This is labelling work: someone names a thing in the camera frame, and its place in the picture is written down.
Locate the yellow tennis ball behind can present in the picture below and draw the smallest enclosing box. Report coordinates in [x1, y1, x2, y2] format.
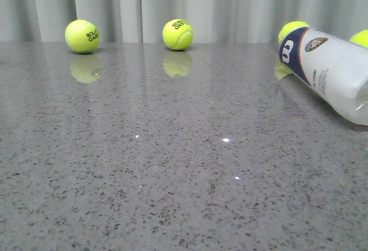
[278, 21, 309, 44]

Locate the white blue tennis ball can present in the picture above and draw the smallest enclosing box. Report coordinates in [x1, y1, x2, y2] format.
[279, 26, 367, 125]

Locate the left yellow tennis ball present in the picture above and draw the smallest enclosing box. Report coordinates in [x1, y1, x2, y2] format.
[65, 20, 100, 53]

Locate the middle yellow tennis ball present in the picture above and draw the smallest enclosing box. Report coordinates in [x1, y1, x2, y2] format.
[162, 19, 193, 51]

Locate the grey pleated curtain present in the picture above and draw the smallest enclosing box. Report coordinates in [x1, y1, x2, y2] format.
[1, 0, 367, 43]

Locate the far right yellow tennis ball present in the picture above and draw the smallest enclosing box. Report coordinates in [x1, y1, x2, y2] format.
[350, 29, 368, 48]

